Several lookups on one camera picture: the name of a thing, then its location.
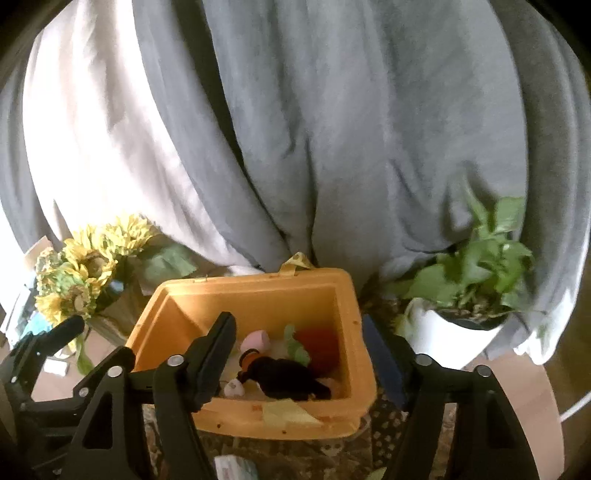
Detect white rectangular device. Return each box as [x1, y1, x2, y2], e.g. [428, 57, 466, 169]
[213, 455, 259, 480]

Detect grey ribbed vase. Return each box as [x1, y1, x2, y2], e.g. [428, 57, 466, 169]
[90, 277, 155, 344]

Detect white plant pot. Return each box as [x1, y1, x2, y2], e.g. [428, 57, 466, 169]
[406, 298, 513, 370]

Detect patterned brown rug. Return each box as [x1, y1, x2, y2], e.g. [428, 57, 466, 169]
[143, 295, 416, 480]

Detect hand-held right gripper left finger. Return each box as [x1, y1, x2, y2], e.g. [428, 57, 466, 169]
[69, 311, 237, 480]

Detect green leafy plant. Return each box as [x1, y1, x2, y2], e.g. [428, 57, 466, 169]
[383, 194, 536, 324]

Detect orange plastic crate yellow straps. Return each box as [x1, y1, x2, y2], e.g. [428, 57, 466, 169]
[126, 251, 377, 441]

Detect pale pink curtain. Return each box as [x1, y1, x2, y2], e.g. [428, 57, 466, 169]
[23, 0, 278, 275]

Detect grey curtain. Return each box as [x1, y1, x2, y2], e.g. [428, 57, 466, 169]
[0, 60, 61, 250]
[134, 0, 591, 365]

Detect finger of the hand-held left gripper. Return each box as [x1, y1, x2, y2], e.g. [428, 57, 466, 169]
[0, 315, 87, 408]
[21, 385, 93, 418]

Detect blue cloth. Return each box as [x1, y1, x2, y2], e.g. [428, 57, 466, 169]
[21, 314, 54, 337]

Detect sunflower bouquet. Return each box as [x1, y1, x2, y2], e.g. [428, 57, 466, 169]
[34, 213, 199, 377]

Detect black toucan plush toy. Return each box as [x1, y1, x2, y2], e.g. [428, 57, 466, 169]
[238, 348, 333, 402]

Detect red plush toy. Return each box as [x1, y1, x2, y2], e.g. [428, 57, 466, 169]
[295, 327, 342, 374]

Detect white curved pole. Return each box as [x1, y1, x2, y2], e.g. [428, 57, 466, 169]
[556, 396, 591, 423]

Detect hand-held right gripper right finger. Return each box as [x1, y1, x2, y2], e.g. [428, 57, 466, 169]
[362, 314, 546, 480]

